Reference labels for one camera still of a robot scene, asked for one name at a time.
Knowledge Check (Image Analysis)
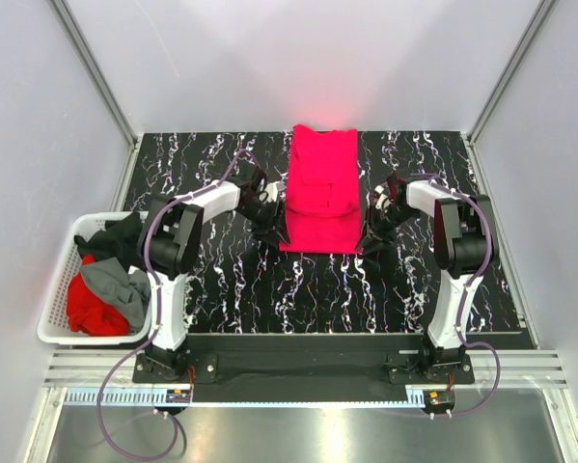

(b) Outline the right aluminium frame post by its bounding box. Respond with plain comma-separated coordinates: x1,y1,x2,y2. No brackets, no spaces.
467,0,559,144

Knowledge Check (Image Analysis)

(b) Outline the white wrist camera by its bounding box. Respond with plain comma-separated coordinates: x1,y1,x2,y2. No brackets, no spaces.
258,181,286,204
372,184,394,211

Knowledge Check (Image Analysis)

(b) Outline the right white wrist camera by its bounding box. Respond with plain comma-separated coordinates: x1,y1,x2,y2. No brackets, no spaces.
372,184,394,211

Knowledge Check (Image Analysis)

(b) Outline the grey t shirt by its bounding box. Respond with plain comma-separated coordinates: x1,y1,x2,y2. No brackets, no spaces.
81,258,151,332

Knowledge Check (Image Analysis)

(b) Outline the left aluminium frame post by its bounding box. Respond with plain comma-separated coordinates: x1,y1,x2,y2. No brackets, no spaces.
48,0,138,150

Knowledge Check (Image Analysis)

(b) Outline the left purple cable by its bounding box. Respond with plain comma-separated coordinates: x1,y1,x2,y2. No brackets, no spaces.
97,149,265,457

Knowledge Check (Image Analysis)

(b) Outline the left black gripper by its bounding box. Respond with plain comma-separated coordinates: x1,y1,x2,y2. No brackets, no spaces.
237,199,290,248

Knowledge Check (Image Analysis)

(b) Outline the left small connector board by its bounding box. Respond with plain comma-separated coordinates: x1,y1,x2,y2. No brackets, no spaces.
166,389,192,403

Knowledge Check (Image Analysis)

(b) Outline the aluminium frame post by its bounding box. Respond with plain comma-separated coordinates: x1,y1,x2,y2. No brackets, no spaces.
467,0,559,144
48,0,138,150

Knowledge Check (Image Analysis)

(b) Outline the right small connector board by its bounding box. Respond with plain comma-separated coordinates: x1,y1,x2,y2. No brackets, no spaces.
427,391,455,407

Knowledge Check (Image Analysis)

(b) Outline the aluminium rail profile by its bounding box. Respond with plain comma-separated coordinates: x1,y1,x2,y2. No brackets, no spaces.
44,349,567,389

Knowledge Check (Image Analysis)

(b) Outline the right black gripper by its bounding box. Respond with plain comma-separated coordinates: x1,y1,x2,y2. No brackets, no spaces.
355,204,419,256

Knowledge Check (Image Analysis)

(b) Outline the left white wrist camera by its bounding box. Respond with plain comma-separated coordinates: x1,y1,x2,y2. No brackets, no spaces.
258,181,286,204

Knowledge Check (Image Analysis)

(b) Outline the white slotted cable duct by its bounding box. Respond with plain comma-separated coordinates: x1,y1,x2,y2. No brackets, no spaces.
64,385,432,407

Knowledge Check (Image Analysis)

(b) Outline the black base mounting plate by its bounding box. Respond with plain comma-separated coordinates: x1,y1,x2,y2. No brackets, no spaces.
133,334,475,405

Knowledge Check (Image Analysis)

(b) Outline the small connector board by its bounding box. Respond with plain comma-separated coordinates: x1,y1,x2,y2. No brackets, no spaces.
166,389,192,403
427,391,455,407

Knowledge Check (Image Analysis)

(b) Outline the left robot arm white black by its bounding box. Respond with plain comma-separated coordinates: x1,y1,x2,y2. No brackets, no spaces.
135,165,290,382

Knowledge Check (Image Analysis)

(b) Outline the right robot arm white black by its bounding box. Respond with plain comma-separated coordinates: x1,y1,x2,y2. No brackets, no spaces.
356,172,499,385

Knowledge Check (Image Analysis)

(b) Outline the white plastic laundry basket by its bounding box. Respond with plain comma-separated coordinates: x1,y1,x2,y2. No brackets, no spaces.
37,212,151,346

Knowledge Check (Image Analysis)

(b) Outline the black t shirt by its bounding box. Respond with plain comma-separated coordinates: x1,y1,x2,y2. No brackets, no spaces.
73,212,145,270

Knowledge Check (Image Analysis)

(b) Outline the pink t shirt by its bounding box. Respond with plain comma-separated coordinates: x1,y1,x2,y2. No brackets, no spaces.
280,124,362,254

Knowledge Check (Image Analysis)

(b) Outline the red t shirt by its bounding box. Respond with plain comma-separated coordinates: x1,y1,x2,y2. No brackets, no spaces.
66,256,130,337

